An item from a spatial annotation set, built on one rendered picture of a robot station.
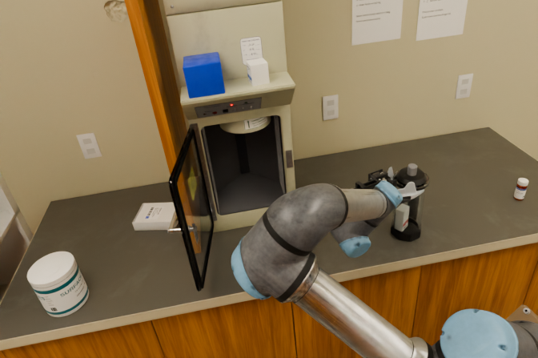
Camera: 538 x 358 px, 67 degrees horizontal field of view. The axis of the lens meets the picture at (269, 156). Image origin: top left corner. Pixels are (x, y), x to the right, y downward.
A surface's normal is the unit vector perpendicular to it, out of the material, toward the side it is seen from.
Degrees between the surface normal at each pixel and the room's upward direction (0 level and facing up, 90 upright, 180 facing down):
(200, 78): 90
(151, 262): 0
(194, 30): 90
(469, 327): 41
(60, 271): 0
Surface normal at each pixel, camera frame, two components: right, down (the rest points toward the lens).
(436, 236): -0.09, -0.85
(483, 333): -0.70, -0.50
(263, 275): -0.22, 0.33
